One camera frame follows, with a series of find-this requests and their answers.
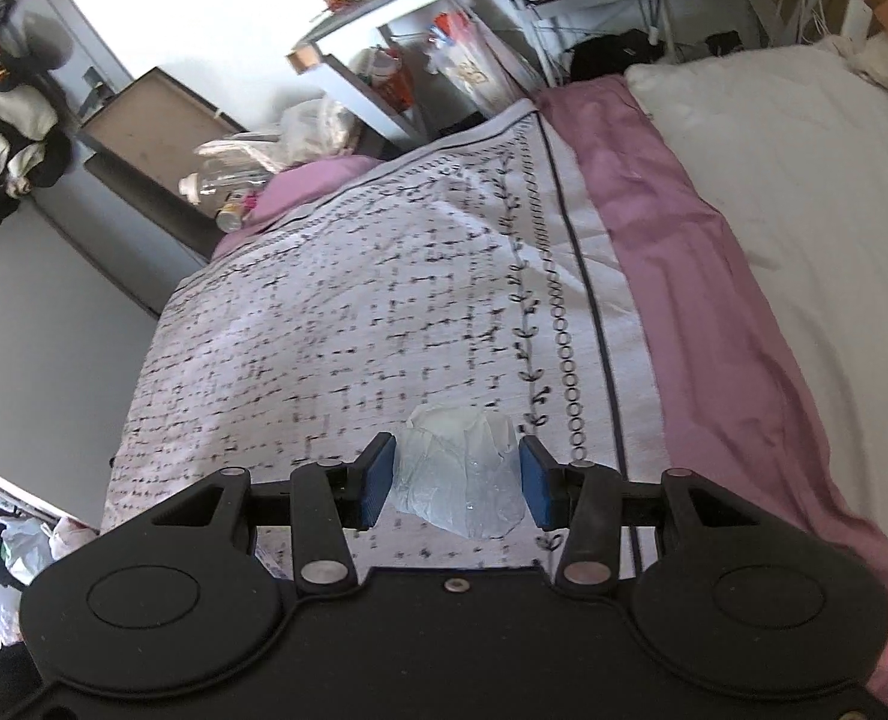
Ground clear plastic bag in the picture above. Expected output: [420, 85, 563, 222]
[391, 405, 526, 541]

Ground pink bed sheet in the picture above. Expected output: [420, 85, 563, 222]
[209, 73, 888, 714]

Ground white black patterned blanket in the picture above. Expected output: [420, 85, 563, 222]
[99, 96, 667, 579]

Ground grey door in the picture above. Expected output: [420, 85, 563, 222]
[5, 0, 220, 316]

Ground white plastic bags pile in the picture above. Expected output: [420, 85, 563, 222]
[195, 96, 362, 174]

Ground white plastic bag on floor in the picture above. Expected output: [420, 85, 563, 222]
[0, 517, 53, 587]

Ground leaning brown framed board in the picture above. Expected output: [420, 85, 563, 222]
[78, 68, 244, 259]

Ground white fluffy duvet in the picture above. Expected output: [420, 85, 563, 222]
[626, 47, 888, 535]

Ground black and white hanging clothes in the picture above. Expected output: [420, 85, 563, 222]
[0, 0, 75, 233]

